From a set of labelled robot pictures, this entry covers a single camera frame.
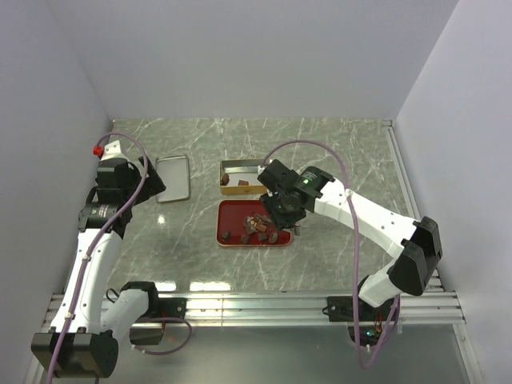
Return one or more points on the red gold-rimmed tray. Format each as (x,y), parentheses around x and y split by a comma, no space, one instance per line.
(231,213)

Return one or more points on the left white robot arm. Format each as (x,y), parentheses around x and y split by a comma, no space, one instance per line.
(83,338)

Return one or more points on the aluminium mounting rail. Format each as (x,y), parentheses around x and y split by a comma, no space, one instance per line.
(304,309)

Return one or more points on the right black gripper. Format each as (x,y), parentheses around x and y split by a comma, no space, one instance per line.
(268,202)

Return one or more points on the red emergency knob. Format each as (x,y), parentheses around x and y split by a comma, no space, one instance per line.
(98,151)

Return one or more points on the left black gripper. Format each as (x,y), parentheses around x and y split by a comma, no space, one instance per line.
(151,185)

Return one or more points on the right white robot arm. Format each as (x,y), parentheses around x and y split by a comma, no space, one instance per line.
(327,196)

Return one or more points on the side aluminium rail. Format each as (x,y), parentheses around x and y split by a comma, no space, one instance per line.
(416,208)

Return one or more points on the brown square chocolate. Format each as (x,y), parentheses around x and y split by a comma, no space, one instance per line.
(225,180)

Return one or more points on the silver tin lid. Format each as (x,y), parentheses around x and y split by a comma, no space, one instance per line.
(175,173)

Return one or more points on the light brown bar chocolate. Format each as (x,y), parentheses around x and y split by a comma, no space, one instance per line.
(260,227)

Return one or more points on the gold tin box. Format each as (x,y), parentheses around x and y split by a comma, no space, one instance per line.
(241,169)

